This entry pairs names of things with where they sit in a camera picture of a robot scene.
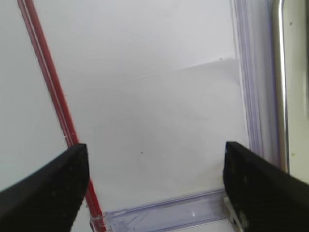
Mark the left upper clear crossbar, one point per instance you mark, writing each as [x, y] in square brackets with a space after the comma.
[180, 213]

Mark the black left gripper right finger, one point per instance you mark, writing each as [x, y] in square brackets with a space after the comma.
[264, 198]

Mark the left long clear divider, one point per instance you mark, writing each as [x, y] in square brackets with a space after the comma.
[252, 28]

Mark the silver metal tray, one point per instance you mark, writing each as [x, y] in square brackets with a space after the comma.
[290, 20]

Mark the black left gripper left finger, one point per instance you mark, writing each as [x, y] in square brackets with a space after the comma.
[49, 199]

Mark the left red strip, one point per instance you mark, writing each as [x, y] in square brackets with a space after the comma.
[42, 52]

